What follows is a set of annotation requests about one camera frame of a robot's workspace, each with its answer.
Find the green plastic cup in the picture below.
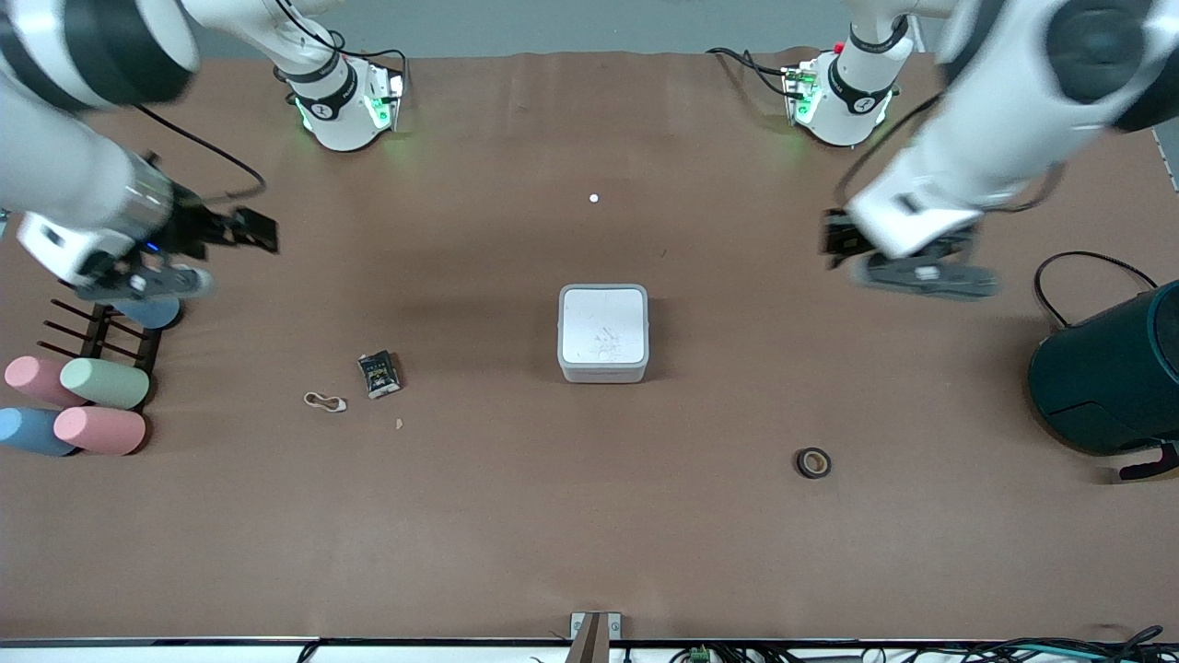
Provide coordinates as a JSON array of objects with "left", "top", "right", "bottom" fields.
[{"left": 60, "top": 357, "right": 151, "bottom": 411}]

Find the black snack wrapper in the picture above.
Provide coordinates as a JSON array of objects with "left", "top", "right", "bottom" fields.
[{"left": 356, "top": 351, "right": 403, "bottom": 400}]

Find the blue plastic cup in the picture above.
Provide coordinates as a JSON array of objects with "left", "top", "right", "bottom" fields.
[
  {"left": 0, "top": 407, "right": 79, "bottom": 458},
  {"left": 115, "top": 295, "right": 183, "bottom": 331}
]

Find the black arm base cable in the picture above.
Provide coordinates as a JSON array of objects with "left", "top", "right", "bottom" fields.
[
  {"left": 707, "top": 46, "right": 795, "bottom": 99},
  {"left": 274, "top": 0, "right": 408, "bottom": 93}
]

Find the brown table cover sheet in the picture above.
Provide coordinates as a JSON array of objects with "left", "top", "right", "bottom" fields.
[{"left": 0, "top": 51, "right": 1179, "bottom": 643}]

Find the grey metal bracket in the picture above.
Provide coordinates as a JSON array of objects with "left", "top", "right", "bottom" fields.
[{"left": 569, "top": 611, "right": 623, "bottom": 643}]

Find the teal cable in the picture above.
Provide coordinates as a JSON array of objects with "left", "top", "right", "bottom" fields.
[{"left": 1036, "top": 644, "right": 1179, "bottom": 662}]

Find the black curved bracket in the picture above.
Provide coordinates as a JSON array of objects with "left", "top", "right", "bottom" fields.
[{"left": 1119, "top": 442, "right": 1179, "bottom": 482}]

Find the black appliance power cable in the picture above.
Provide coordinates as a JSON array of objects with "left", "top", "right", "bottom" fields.
[{"left": 1033, "top": 250, "right": 1160, "bottom": 330}]

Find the dark teal cylindrical appliance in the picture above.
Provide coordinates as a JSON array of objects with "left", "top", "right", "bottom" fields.
[{"left": 1028, "top": 281, "right": 1179, "bottom": 457}]

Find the black left arm base cable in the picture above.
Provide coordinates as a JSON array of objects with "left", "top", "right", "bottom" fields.
[{"left": 707, "top": 46, "right": 795, "bottom": 99}]

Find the pink plastic cup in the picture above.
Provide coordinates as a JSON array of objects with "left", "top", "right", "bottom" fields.
[
  {"left": 4, "top": 355, "right": 88, "bottom": 408},
  {"left": 53, "top": 406, "right": 147, "bottom": 456}
]

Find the black looped cable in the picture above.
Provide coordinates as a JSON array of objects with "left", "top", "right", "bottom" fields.
[{"left": 958, "top": 626, "right": 1165, "bottom": 663}]

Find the black cup rack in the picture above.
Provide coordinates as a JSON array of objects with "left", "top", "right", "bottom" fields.
[{"left": 37, "top": 297, "right": 165, "bottom": 408}]

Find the white square trash bin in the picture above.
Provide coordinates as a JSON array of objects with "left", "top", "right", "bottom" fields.
[{"left": 556, "top": 283, "right": 650, "bottom": 385}]

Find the black right arm base cable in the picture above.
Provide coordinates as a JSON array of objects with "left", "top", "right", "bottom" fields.
[{"left": 274, "top": 0, "right": 408, "bottom": 93}]

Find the brown tapered post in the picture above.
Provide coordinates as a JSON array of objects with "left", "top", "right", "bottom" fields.
[{"left": 564, "top": 615, "right": 613, "bottom": 663}]

